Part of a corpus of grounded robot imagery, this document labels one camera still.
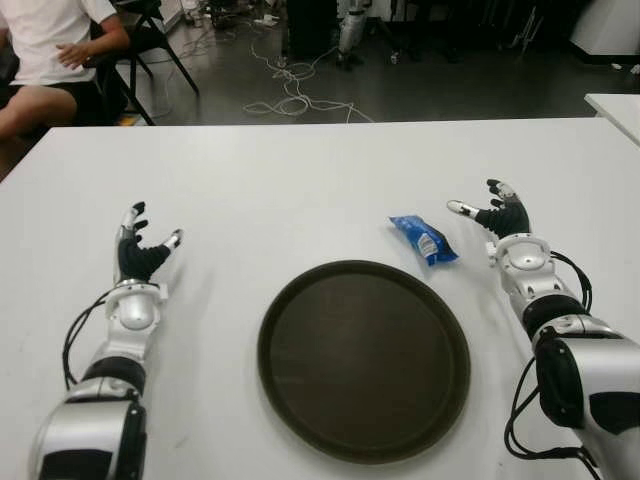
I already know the blue Oreo packet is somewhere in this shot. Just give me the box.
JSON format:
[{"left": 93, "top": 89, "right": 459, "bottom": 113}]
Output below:
[{"left": 388, "top": 213, "right": 460, "bottom": 269}]

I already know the round dark brown tray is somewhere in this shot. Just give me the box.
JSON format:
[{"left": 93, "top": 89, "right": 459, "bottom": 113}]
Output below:
[{"left": 257, "top": 259, "right": 472, "bottom": 451}]

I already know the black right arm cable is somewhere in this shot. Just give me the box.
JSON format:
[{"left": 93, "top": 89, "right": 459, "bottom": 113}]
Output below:
[{"left": 503, "top": 251, "right": 599, "bottom": 469}]

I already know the white side table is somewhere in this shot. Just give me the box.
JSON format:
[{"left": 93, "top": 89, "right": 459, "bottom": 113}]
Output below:
[{"left": 583, "top": 92, "right": 640, "bottom": 151}]

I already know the silver humanoid robot leg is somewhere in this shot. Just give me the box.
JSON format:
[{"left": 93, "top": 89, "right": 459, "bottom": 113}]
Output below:
[{"left": 335, "top": 0, "right": 369, "bottom": 69}]

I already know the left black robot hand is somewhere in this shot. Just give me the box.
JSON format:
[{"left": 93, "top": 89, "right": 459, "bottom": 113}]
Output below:
[{"left": 113, "top": 201, "right": 185, "bottom": 285}]

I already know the white cabinet with black base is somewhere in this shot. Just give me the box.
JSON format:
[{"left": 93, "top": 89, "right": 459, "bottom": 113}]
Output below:
[{"left": 569, "top": 0, "right": 640, "bottom": 59}]

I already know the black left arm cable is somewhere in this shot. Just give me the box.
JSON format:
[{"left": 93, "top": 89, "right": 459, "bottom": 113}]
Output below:
[{"left": 61, "top": 289, "right": 119, "bottom": 389}]

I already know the seated person in white shirt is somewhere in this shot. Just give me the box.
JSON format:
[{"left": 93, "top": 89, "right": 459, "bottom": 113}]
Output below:
[{"left": 0, "top": 0, "right": 132, "bottom": 144}]

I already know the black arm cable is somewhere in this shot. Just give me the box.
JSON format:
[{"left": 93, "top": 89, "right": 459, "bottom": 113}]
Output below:
[
  {"left": 503, "top": 251, "right": 599, "bottom": 469},
  {"left": 61, "top": 289, "right": 119, "bottom": 389}
]

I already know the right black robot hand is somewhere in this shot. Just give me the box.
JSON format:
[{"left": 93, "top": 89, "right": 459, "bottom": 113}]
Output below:
[{"left": 446, "top": 178, "right": 532, "bottom": 240}]

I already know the black folding chair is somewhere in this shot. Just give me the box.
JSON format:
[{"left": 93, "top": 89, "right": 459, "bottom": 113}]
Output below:
[{"left": 82, "top": 0, "right": 200, "bottom": 126}]

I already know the white cable on floor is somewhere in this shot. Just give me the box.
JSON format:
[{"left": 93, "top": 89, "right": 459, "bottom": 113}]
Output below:
[{"left": 243, "top": 29, "right": 374, "bottom": 124}]

